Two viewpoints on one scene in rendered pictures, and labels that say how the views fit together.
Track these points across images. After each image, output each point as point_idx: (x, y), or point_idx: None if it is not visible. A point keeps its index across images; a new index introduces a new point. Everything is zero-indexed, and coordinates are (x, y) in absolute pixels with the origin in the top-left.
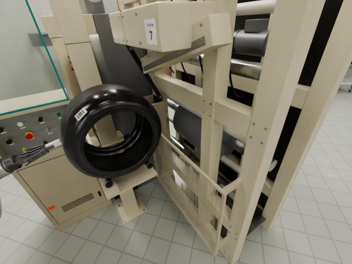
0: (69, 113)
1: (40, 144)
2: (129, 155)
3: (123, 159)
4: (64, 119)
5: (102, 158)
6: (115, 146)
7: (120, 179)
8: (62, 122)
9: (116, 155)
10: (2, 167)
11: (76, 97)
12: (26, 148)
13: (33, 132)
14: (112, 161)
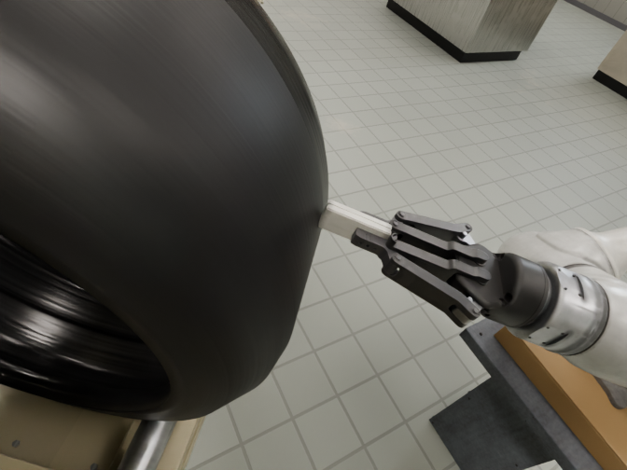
0: (259, 33)
1: (410, 268)
2: (60, 328)
3: (92, 333)
4: (280, 108)
5: (151, 384)
6: (50, 377)
7: None
8: (290, 154)
9: (87, 376)
10: (535, 262)
11: (106, 3)
12: (467, 310)
13: None
14: (130, 359)
